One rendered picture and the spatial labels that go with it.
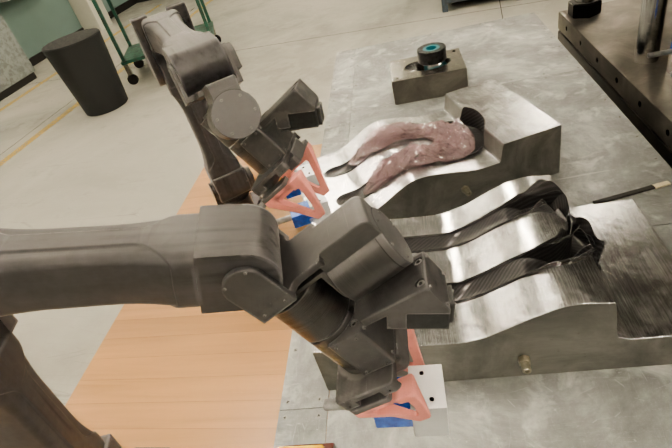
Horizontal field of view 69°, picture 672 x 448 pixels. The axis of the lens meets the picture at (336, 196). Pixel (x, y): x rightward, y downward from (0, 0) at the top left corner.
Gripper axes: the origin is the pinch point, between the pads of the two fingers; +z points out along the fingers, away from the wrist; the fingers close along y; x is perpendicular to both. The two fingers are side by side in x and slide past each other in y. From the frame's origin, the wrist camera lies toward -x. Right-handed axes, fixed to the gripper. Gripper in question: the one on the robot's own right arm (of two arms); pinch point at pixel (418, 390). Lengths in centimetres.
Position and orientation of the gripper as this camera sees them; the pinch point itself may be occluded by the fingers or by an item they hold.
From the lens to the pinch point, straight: 55.5
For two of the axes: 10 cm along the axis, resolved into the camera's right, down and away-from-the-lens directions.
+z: 6.5, 6.4, 4.2
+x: -7.6, 4.9, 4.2
